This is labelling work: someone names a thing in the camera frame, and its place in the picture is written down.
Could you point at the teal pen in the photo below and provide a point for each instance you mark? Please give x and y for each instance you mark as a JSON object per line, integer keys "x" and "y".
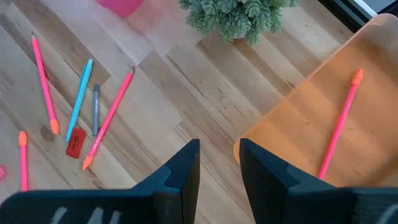
{"x": 79, "y": 99}

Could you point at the pink pencil orange eraser cap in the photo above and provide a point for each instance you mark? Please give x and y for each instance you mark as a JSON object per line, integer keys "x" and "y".
{"x": 340, "y": 124}
{"x": 109, "y": 118}
{"x": 43, "y": 84}
{"x": 23, "y": 165}

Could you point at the pink eraser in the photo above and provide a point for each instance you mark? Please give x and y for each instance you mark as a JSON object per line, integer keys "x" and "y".
{"x": 2, "y": 173}

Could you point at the orange translucent plastic bin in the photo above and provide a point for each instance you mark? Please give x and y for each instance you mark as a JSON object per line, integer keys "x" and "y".
{"x": 295, "y": 124}

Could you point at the artificial succulent in white pot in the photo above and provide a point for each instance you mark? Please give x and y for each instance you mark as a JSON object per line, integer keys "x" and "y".
{"x": 236, "y": 18}

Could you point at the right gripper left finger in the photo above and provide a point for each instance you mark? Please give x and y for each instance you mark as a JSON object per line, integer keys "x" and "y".
{"x": 174, "y": 193}

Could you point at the black aluminium rig frame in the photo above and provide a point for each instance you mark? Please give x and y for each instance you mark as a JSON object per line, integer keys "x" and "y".
{"x": 339, "y": 11}

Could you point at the pink translucent plastic bin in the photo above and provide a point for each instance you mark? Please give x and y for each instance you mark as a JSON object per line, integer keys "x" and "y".
{"x": 121, "y": 6}

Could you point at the red eraser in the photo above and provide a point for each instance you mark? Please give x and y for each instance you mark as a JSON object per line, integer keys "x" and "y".
{"x": 75, "y": 143}

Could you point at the grey crayon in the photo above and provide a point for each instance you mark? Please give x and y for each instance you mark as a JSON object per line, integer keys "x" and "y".
{"x": 95, "y": 110}

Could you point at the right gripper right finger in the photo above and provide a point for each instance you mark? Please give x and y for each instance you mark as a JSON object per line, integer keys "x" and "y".
{"x": 267, "y": 186}

